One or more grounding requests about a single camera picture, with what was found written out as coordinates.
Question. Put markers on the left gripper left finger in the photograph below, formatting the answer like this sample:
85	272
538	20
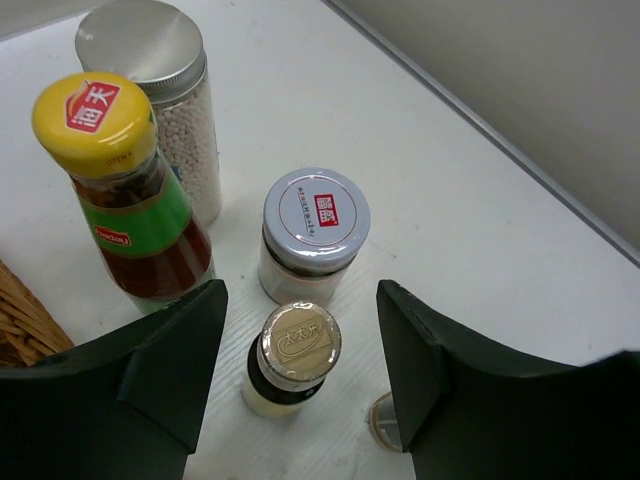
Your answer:
127	405

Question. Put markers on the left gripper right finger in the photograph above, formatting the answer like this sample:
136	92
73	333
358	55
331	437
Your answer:
469	407

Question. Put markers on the small gold-cap yellow bottle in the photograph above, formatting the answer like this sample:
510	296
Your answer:
289	360

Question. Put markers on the white-lid red-label jar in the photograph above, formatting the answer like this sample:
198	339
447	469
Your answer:
315	221

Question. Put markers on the small dark-lid pepper shaker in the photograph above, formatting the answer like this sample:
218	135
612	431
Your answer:
383	424

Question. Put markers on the brown wicker divided basket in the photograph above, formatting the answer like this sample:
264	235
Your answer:
28	333

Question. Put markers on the yellow-cap brown sauce bottle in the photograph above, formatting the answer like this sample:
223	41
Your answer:
100	128

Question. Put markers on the tall silver-lid bead jar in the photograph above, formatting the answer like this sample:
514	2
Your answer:
161	49

